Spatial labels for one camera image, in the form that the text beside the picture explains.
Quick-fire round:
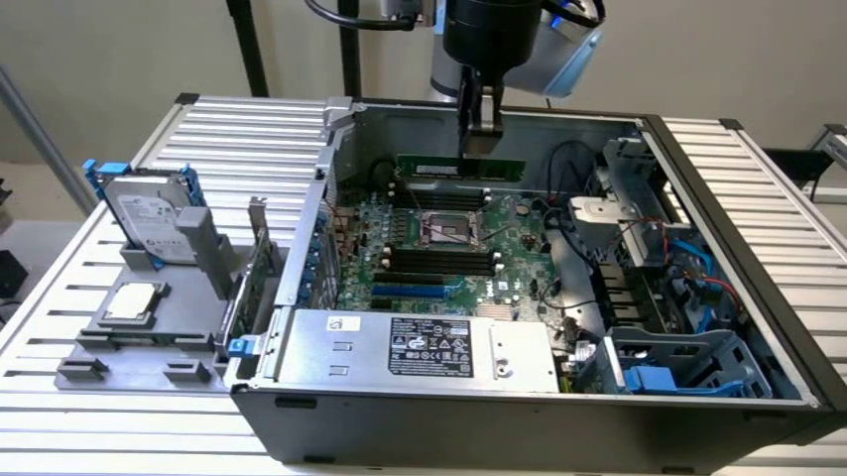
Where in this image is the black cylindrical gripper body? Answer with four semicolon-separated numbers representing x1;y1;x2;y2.
440;0;540;70

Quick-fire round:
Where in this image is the green RAM stick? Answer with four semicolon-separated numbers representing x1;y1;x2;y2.
395;154;528;183

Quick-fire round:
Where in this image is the black RAM slot bank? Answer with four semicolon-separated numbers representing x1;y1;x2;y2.
399;185;492;210
386;244;496;275

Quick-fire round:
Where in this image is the black stand pole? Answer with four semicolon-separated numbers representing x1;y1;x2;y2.
338;0;363;98
226;0;271;98

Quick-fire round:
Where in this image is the green motherboard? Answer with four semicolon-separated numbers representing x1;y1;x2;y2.
335;186;566;319

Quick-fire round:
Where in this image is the black expansion slot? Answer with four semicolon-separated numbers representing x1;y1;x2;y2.
372;271;446;289

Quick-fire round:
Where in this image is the blue expansion slot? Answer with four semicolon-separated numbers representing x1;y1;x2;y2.
370;284;447;301

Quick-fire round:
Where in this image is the green graphics card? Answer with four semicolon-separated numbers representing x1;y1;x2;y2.
223;196;282;349

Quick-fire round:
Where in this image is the silver power supply unit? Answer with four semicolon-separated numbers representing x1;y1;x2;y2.
272;308;566;394

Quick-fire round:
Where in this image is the black and silver equipment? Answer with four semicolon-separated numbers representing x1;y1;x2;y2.
761;122;847;205

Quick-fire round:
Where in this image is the hard disk in blue carrier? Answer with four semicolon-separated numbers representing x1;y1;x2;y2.
83;158;206;265

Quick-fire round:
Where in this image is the blue disk bay latch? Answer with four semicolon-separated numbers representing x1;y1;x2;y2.
623;365;678;397

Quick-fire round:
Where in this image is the grey parts rack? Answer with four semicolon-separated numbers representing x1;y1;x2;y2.
55;206;294;394

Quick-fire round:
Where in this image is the grey disk bay cage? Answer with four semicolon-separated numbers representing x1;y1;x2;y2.
603;325;774;399

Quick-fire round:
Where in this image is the black open PC case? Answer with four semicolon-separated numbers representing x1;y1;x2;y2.
228;95;847;468

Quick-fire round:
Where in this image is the silver CPU chip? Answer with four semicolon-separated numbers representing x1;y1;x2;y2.
104;282;172;319

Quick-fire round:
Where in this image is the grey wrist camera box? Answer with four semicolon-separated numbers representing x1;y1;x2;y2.
379;0;439;25

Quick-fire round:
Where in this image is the black looped wire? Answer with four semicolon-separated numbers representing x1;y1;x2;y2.
547;140;600;202

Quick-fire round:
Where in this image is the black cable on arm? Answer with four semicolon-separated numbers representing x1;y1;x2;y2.
303;0;426;32

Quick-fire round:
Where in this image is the CPU socket with metal frame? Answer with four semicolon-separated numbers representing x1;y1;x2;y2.
411;206;490;246

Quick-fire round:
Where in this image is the metal drive bracket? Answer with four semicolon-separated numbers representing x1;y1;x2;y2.
567;137;691;270

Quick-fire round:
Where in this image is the blue wire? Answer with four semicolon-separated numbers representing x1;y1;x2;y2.
664;236;734;343

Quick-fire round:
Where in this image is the red wire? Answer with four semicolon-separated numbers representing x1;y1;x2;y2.
699;277;738;311

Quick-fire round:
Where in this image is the aluminium frame post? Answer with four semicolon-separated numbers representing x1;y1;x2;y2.
0;63;95;215

